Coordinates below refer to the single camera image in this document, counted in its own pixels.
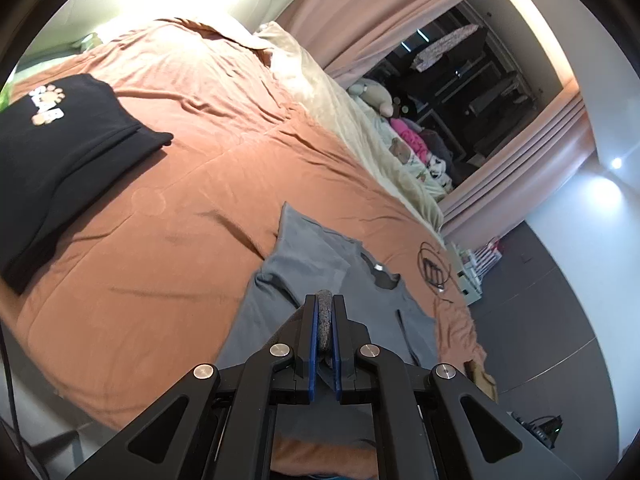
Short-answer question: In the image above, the grey t-shirt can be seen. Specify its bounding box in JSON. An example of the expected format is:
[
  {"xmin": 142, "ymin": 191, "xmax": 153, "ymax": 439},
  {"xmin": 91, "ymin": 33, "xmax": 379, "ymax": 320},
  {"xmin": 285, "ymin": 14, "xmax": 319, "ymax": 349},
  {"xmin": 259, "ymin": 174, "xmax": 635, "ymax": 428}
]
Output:
[{"xmin": 215, "ymin": 201, "xmax": 441, "ymax": 456}]

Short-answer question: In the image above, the white shelf rack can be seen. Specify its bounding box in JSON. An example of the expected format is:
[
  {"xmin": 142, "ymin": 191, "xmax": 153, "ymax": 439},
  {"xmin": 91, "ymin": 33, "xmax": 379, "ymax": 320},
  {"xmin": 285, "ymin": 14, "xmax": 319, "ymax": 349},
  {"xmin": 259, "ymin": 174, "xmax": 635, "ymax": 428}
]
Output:
[{"xmin": 447, "ymin": 237, "xmax": 503, "ymax": 306}]

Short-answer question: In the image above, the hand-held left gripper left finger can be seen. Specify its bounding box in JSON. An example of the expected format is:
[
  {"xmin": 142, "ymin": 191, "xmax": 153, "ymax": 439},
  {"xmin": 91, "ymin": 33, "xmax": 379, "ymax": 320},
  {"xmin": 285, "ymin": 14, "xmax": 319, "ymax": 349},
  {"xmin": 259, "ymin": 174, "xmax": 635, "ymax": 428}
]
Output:
[{"xmin": 65, "ymin": 294, "xmax": 322, "ymax": 480}]

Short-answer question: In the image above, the folded black printed shirt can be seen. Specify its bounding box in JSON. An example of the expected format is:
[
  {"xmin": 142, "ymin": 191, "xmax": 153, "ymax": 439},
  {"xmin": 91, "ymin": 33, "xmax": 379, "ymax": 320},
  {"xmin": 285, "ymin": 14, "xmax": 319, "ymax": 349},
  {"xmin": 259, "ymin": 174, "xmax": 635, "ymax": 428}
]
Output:
[{"xmin": 0, "ymin": 73, "xmax": 174, "ymax": 296}]

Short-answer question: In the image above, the pile of plush toys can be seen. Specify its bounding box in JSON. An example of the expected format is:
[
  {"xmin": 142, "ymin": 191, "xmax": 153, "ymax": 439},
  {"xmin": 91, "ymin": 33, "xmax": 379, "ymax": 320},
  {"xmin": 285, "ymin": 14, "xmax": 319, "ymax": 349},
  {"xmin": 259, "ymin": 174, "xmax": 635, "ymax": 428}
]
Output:
[{"xmin": 347, "ymin": 77, "xmax": 456, "ymax": 193}]

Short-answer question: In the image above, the dark window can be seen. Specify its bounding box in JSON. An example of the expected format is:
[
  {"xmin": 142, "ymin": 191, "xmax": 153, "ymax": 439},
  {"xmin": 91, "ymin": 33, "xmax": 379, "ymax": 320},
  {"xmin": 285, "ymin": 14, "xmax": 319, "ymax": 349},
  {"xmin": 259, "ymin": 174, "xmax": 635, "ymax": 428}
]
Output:
[{"xmin": 365, "ymin": 5, "xmax": 566, "ymax": 183}]

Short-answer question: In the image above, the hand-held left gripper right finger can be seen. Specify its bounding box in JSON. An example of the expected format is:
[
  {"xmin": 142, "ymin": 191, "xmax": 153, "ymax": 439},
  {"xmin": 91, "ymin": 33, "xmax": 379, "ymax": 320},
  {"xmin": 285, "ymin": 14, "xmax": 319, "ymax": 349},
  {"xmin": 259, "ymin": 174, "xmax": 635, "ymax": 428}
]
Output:
[{"xmin": 331, "ymin": 294, "xmax": 581, "ymax": 480}]

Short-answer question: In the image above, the beige duvet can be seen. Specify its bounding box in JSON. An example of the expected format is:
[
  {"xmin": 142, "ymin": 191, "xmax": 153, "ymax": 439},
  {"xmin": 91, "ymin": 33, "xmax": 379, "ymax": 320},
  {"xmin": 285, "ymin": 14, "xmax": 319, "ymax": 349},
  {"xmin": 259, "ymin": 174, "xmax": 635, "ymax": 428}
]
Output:
[{"xmin": 252, "ymin": 21, "xmax": 446, "ymax": 233}]

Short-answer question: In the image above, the olive cloth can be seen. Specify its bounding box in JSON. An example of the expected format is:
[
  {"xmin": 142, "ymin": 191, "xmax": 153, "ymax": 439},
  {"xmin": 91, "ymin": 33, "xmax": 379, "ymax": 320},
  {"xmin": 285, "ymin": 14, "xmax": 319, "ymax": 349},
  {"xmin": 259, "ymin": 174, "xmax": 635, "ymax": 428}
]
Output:
[{"xmin": 465, "ymin": 357, "xmax": 498, "ymax": 403}]

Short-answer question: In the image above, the pink curtain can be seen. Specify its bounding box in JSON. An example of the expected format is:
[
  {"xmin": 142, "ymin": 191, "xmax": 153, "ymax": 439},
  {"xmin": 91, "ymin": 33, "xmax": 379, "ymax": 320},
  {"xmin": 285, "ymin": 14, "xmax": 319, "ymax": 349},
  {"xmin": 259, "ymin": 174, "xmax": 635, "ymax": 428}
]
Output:
[
  {"xmin": 440, "ymin": 95, "xmax": 601, "ymax": 246},
  {"xmin": 275, "ymin": 0, "xmax": 501, "ymax": 78}
]

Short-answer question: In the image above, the orange fleece blanket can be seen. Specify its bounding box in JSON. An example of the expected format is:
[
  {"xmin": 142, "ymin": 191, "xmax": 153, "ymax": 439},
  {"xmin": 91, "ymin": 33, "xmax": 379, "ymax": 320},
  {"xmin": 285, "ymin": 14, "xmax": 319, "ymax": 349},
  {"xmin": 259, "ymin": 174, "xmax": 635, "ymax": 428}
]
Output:
[{"xmin": 0, "ymin": 17, "xmax": 488, "ymax": 476}]

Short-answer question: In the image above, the black electronic device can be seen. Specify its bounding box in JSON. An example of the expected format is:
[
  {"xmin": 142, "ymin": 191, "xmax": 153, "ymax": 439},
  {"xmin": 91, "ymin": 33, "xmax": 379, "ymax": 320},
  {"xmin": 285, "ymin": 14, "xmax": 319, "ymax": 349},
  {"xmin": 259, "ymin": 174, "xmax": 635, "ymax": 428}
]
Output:
[{"xmin": 510, "ymin": 412, "xmax": 563, "ymax": 450}]

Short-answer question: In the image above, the floral hanging cloth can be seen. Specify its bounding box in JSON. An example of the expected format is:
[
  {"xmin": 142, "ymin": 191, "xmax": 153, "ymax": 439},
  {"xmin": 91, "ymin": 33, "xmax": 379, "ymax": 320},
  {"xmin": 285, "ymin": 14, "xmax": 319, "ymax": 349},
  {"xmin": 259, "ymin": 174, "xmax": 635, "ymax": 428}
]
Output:
[{"xmin": 412, "ymin": 24, "xmax": 478, "ymax": 72}]

